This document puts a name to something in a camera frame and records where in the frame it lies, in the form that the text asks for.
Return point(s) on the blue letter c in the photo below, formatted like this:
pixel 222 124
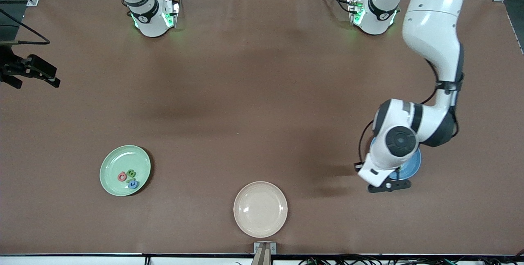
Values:
pixel 130 184

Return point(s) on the green letter B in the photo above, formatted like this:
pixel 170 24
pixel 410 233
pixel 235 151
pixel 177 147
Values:
pixel 128 173

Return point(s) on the green plate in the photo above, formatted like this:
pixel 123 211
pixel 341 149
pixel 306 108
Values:
pixel 118 158

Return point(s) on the white table edge rail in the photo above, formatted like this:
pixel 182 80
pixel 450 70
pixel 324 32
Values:
pixel 82 261

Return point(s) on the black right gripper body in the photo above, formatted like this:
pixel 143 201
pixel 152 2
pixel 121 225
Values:
pixel 9 67

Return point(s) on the grey metal bracket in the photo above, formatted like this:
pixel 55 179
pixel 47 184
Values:
pixel 256 248

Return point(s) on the beige plate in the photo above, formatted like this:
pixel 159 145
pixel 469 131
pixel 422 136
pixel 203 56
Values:
pixel 260 209

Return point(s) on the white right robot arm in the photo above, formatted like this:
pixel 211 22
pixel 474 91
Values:
pixel 149 19

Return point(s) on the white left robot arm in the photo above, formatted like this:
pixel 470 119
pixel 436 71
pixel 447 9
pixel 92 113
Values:
pixel 434 23

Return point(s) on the blue plate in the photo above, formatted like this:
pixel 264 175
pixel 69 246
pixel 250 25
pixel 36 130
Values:
pixel 413 168

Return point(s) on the red foam letter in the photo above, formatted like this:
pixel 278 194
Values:
pixel 119 176

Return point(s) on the brown table cover sheet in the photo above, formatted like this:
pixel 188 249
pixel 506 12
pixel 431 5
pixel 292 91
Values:
pixel 262 72

